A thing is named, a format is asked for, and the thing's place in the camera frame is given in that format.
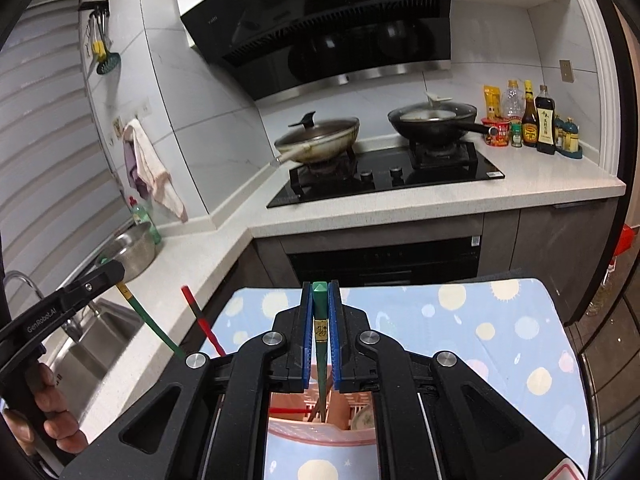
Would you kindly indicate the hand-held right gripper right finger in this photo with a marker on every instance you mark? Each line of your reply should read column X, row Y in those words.
column 336, row 335

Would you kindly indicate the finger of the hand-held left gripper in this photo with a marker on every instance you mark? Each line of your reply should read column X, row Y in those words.
column 100, row 277

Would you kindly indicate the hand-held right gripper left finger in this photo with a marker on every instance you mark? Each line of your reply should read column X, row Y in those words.
column 307, row 335

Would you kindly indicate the green chopstick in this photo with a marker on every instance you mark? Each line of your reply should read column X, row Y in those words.
column 320, row 300
column 150, row 321

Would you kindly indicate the pink perforated utensil holder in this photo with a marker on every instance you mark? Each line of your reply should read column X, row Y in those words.
column 320, row 435

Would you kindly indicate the red chopstick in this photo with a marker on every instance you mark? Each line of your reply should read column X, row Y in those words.
column 200, row 317

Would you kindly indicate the person's left hand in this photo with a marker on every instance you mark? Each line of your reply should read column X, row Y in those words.
column 62, row 427

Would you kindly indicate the stainless steel bowl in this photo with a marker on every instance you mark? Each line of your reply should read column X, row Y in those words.
column 130, row 255

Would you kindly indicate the chrome faucet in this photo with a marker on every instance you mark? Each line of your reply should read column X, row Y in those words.
column 70, row 322

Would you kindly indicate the stainless steel sink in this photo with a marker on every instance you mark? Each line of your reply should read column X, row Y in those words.
column 95, row 340

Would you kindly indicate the green dish soap bottle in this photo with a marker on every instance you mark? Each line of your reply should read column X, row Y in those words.
column 147, row 222

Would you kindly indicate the black built-in oven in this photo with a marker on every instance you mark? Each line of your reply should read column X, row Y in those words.
column 385, row 260

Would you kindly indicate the purple cloth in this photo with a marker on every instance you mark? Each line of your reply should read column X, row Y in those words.
column 132, row 170

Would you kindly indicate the pink white towel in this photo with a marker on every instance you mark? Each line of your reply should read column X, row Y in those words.
column 155, row 175

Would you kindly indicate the white window blinds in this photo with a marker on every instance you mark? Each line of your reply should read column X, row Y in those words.
column 50, row 160

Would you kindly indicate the blue dotted tablecloth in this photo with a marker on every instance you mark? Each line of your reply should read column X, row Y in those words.
column 475, row 340

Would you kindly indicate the black gas stove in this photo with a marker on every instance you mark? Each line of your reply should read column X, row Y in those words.
column 380, row 180

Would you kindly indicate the gold wok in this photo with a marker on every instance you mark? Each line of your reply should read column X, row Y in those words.
column 320, row 147

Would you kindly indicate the glass wok lid black knob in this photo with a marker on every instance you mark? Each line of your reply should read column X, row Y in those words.
column 315, row 127

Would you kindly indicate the black wok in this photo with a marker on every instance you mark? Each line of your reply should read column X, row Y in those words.
column 435, row 130

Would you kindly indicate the yellow hanging sponge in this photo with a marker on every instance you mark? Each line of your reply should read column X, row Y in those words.
column 98, row 49

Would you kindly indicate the dark kitchen cabinet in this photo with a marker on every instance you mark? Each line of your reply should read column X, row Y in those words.
column 550, row 245

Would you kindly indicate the red instant noodle cup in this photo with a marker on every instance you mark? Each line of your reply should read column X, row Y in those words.
column 497, row 132

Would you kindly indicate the white kitchen countertop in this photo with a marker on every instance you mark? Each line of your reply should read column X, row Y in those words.
column 550, row 180

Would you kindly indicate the small green-capped jar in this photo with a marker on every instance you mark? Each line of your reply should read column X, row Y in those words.
column 515, row 137

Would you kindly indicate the white red-edged sign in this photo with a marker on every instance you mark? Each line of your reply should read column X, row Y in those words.
column 565, row 472

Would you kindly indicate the yellow seasoning packet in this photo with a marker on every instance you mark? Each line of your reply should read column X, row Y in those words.
column 491, row 102

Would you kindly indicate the brown sauce bottle yellow label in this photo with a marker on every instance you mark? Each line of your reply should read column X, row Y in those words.
column 529, row 125

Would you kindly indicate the clear plastic bottle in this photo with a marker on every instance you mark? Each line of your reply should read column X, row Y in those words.
column 511, row 102

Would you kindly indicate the dark soy sauce bottle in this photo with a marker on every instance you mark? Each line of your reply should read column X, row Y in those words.
column 545, row 130

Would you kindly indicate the green condiment jar set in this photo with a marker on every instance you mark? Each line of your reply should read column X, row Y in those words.
column 570, row 142

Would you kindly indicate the black range hood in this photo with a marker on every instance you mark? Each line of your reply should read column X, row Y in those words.
column 325, row 25

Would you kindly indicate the black wall hook rack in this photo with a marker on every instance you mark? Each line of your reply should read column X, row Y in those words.
column 95, row 5

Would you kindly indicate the grey wall outlet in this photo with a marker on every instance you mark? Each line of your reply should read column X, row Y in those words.
column 565, row 71

